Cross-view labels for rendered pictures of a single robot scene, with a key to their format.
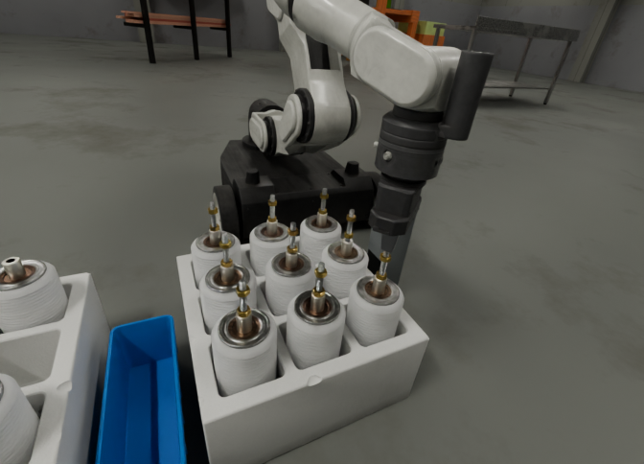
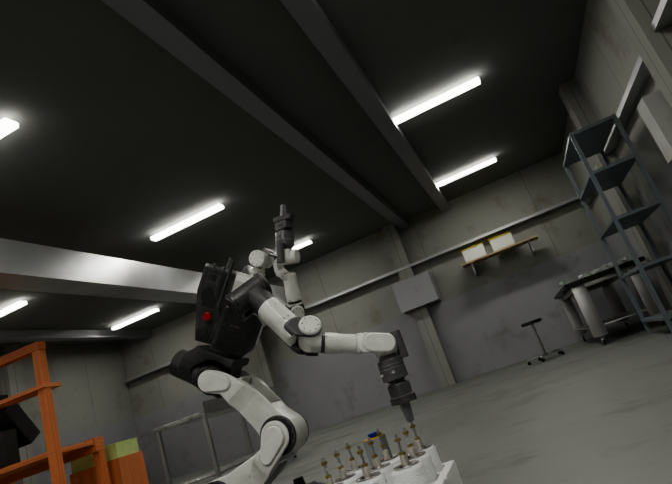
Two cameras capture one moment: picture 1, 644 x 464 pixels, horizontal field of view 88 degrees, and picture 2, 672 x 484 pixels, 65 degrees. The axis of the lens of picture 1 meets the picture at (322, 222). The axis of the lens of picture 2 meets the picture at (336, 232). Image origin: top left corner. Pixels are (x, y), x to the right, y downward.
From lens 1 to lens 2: 150 cm
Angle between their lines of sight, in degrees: 66
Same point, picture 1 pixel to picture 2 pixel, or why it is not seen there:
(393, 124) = (388, 360)
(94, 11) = not seen: outside the picture
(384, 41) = (374, 336)
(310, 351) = (430, 471)
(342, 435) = not seen: outside the picture
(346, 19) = (350, 338)
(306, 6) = (332, 341)
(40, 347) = not seen: outside the picture
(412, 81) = (389, 342)
